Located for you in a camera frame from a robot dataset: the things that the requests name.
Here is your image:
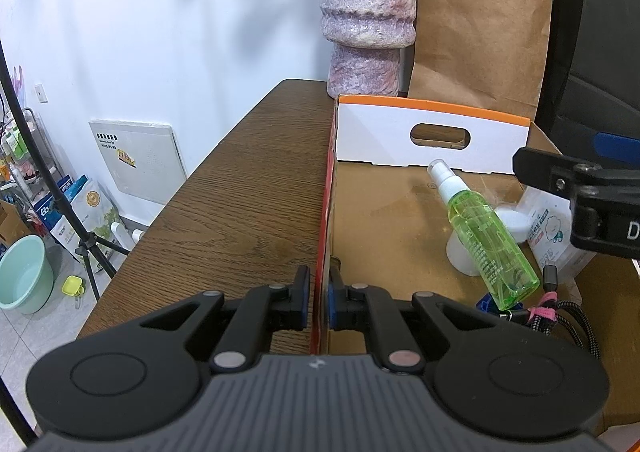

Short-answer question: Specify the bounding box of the black tripod stand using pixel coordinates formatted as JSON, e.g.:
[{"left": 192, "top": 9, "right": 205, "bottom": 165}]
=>
[{"left": 0, "top": 39, "right": 130, "bottom": 448}]

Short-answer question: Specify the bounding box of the white wall panel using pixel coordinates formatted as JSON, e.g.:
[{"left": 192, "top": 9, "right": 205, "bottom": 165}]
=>
[{"left": 89, "top": 119, "right": 188, "bottom": 207}]

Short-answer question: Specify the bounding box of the green spray bottle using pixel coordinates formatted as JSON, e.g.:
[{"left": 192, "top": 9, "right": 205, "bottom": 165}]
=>
[{"left": 427, "top": 158, "right": 542, "bottom": 311}]

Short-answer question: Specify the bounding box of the black braided cable pink tie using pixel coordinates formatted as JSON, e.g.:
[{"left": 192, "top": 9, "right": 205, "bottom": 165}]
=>
[{"left": 492, "top": 264, "right": 603, "bottom": 360}]

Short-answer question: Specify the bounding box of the metal storage rack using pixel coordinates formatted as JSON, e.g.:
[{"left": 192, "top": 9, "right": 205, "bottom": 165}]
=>
[{"left": 0, "top": 106, "right": 56, "bottom": 233}]

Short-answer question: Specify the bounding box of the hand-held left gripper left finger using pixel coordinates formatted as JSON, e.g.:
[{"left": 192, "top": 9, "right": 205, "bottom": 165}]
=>
[{"left": 140, "top": 264, "right": 312, "bottom": 375}]

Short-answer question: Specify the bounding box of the white and green bag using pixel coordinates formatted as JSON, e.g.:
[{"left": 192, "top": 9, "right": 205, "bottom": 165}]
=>
[{"left": 55, "top": 179, "right": 126, "bottom": 273}]

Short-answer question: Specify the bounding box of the green plastic basin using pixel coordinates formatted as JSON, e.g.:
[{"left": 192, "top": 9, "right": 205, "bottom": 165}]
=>
[{"left": 0, "top": 234, "right": 55, "bottom": 315}]

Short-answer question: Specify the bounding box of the blue and white bag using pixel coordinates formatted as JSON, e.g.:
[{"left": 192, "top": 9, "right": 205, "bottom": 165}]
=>
[{"left": 32, "top": 174, "right": 88, "bottom": 253}]

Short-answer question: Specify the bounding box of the orange and white cardboard box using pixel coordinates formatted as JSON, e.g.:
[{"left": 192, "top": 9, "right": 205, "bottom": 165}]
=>
[{"left": 310, "top": 92, "right": 640, "bottom": 435}]

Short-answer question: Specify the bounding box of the white tissue packet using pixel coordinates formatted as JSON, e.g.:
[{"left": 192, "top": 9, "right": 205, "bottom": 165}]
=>
[{"left": 515, "top": 184, "right": 598, "bottom": 279}]

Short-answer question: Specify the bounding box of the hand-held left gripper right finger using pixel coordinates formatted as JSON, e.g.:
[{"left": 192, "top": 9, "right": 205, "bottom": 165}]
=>
[{"left": 327, "top": 266, "right": 493, "bottom": 375}]

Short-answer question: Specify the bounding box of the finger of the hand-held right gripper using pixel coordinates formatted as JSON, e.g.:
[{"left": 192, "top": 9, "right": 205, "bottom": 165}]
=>
[
  {"left": 594, "top": 132, "right": 640, "bottom": 159},
  {"left": 512, "top": 147, "right": 606, "bottom": 201}
]

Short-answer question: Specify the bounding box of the brown paper bag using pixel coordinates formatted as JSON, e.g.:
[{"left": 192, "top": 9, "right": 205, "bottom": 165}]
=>
[{"left": 407, "top": 0, "right": 553, "bottom": 123}]

